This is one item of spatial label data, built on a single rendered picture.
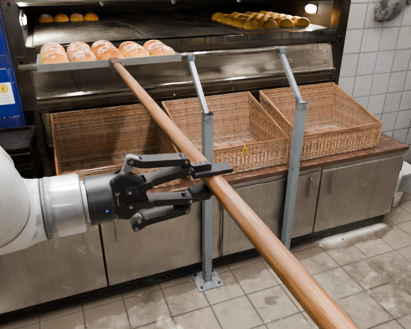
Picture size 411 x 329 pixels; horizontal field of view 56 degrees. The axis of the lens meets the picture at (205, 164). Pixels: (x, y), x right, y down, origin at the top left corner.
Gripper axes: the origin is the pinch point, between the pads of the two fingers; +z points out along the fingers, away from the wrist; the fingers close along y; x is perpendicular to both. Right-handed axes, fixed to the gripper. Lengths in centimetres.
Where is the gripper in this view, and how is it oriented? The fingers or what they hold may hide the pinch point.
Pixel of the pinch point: (211, 179)
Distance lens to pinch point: 64.9
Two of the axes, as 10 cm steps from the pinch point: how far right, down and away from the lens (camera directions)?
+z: 9.3, -1.5, 3.3
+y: -0.1, 9.0, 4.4
